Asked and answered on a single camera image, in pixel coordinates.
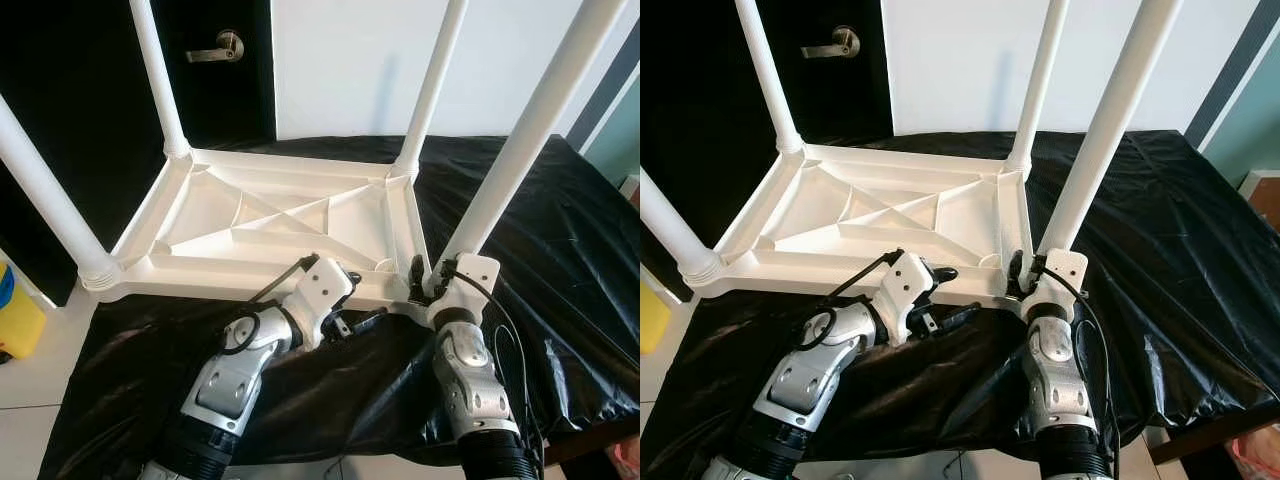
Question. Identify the pink mesh bag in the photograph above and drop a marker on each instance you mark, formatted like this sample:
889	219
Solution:
628	460
1258	455

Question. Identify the black door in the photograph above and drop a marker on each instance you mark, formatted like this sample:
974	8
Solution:
700	80
80	80

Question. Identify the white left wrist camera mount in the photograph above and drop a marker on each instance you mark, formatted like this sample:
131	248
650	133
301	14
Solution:
322	290
905	285

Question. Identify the black plastic table cover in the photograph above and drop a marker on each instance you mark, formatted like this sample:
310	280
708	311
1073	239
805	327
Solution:
380	390
960	390

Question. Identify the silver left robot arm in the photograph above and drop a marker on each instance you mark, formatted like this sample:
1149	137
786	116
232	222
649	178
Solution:
810	380
235	380

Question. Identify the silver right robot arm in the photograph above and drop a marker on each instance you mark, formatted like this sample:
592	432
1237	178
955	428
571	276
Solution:
470	390
1060	385

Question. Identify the brown white-edged furniture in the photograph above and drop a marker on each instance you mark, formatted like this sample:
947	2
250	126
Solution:
632	188
1265	200

